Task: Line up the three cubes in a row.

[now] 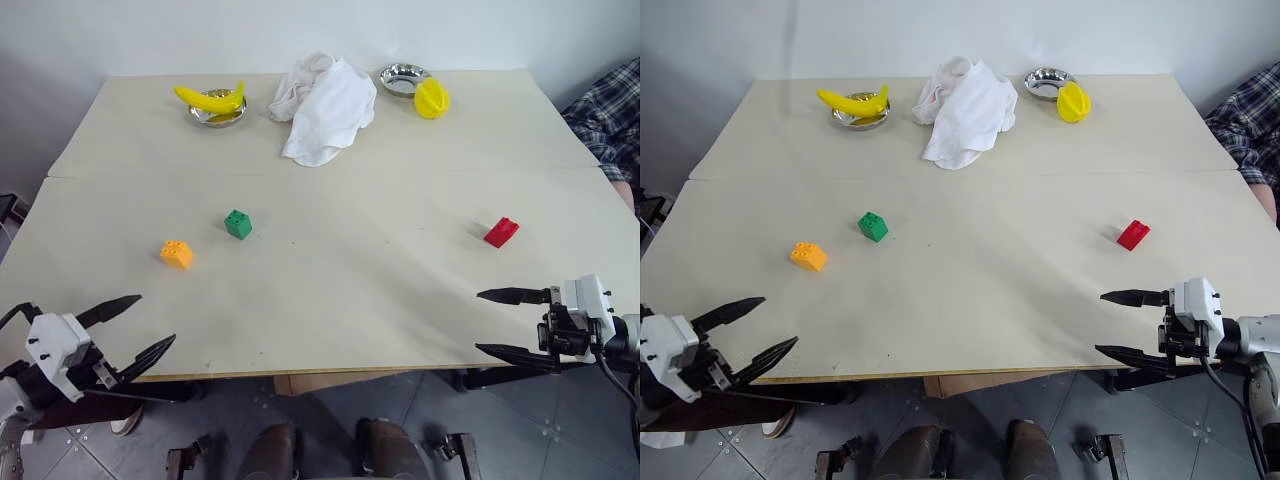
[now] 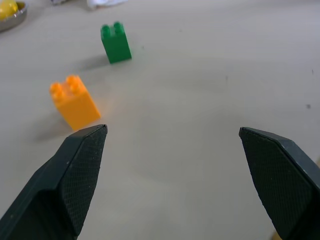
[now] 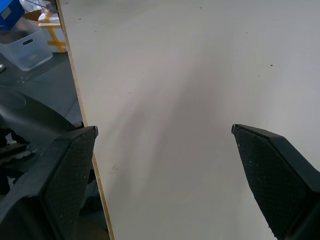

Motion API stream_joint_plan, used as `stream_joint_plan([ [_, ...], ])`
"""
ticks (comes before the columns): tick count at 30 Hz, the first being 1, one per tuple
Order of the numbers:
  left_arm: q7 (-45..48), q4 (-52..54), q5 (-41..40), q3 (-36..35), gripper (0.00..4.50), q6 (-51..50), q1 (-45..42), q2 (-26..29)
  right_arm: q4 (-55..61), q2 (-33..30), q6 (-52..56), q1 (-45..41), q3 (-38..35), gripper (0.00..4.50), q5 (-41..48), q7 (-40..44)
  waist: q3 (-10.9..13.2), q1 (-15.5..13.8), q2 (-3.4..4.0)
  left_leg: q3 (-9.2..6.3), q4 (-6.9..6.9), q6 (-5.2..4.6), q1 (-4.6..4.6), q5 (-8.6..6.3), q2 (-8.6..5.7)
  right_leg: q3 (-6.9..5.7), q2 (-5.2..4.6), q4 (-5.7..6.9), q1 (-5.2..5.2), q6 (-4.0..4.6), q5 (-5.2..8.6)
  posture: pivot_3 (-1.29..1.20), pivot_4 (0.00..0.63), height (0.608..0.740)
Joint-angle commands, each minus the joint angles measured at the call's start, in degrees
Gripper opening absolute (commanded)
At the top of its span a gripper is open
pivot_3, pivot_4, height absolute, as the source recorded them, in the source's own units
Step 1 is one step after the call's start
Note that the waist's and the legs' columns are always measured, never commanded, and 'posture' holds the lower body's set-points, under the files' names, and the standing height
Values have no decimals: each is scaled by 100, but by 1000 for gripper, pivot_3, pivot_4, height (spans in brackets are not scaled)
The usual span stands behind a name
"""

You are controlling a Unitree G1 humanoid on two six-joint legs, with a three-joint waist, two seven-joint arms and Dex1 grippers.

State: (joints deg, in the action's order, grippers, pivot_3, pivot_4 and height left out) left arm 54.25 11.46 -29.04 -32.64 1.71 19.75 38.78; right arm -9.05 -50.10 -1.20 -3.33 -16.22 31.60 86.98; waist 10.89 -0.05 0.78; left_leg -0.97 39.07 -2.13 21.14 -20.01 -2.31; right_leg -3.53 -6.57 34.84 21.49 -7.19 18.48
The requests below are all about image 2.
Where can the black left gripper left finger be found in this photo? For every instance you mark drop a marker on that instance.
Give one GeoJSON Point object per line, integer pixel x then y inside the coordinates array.
{"type": "Point", "coordinates": [62, 185]}

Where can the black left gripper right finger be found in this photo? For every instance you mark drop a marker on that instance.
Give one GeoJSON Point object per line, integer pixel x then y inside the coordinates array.
{"type": "Point", "coordinates": [280, 180]}

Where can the orange toy brick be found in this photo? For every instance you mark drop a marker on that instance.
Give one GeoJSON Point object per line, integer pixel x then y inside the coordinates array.
{"type": "Point", "coordinates": [75, 105]}

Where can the green toy brick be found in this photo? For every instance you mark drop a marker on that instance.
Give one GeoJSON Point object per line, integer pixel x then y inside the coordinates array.
{"type": "Point", "coordinates": [116, 45]}

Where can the silver metal bowl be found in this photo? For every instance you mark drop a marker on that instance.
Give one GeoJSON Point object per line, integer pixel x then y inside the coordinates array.
{"type": "Point", "coordinates": [12, 21]}

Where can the yellow round fruit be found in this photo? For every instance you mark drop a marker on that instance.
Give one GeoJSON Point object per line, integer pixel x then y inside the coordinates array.
{"type": "Point", "coordinates": [7, 8]}

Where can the white crumpled cloth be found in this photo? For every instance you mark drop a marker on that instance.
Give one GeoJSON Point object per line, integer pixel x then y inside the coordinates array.
{"type": "Point", "coordinates": [102, 3]}

